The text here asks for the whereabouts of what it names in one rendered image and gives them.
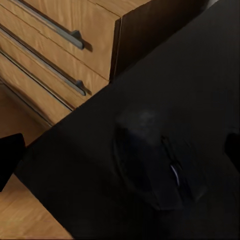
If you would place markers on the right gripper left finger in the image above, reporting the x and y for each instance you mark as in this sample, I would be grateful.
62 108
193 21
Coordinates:
12 149

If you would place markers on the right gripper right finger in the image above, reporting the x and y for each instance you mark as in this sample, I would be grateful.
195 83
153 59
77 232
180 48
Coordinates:
232 149

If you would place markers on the desk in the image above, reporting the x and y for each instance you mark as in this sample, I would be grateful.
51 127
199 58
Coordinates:
195 77

